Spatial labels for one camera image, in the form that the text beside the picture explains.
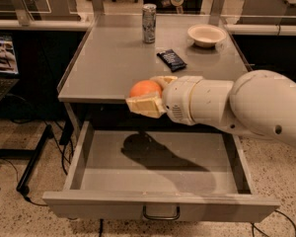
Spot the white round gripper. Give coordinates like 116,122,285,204
126,76,203,125

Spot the orange fruit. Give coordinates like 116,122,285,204
129,80,162,97

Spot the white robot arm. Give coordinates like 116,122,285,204
126,70,296,148

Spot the open grey top drawer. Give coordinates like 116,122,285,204
43,122,280,222

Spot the dark blue snack packet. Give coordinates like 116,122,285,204
157,49,186,72

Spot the grey metal cabinet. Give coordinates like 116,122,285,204
58,14,247,131

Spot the white paper bowl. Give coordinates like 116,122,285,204
187,25,227,48

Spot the silver drink can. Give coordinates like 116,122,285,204
142,4,157,43

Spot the black stand leg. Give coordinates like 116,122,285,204
0,124,53,197

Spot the laptop computer on stand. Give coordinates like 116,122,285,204
0,33,20,101

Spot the black floor cable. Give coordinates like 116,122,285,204
0,92,77,206

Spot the metal drawer handle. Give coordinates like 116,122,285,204
142,205,181,221

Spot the black cable under drawer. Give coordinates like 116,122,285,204
250,208,296,237

